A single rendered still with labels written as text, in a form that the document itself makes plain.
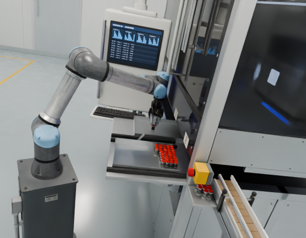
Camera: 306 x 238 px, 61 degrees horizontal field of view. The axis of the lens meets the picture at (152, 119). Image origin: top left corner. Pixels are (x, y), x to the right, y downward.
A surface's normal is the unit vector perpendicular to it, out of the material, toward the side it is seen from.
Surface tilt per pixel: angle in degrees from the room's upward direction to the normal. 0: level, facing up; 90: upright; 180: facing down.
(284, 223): 90
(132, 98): 90
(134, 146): 0
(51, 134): 7
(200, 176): 90
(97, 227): 0
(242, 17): 90
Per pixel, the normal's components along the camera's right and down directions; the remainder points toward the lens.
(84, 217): 0.17, -0.90
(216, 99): 0.08, 0.43
